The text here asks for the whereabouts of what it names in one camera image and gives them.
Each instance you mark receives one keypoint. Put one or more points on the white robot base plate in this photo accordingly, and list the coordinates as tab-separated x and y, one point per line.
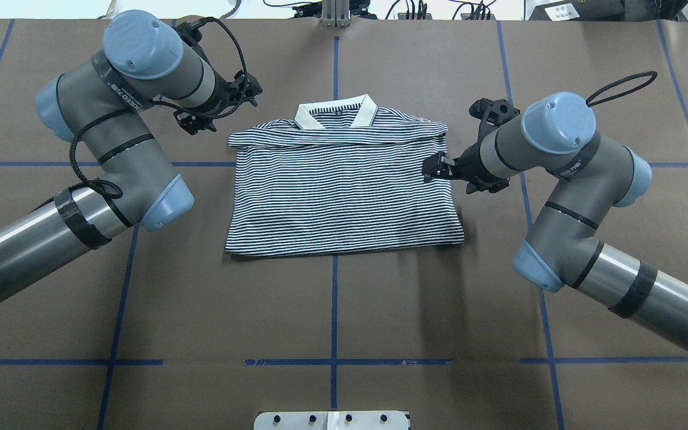
348	419

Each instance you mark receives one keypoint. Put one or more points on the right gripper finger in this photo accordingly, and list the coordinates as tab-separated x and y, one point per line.
439	166

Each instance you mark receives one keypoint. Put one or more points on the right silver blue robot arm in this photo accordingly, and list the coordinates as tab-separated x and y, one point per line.
594	174

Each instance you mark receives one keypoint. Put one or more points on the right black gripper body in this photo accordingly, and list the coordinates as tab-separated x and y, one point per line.
468	165

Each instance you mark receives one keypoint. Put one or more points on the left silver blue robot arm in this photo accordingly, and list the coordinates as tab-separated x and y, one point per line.
124	177

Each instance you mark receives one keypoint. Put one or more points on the navy white striped polo shirt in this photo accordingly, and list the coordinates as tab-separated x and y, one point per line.
341	176

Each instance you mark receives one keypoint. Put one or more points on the black box with white label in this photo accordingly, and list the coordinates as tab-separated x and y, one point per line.
588	11

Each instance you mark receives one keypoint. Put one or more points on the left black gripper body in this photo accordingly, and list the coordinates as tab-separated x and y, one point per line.
223	97

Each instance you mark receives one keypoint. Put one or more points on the aluminium frame post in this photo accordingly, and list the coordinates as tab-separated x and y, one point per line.
335	13

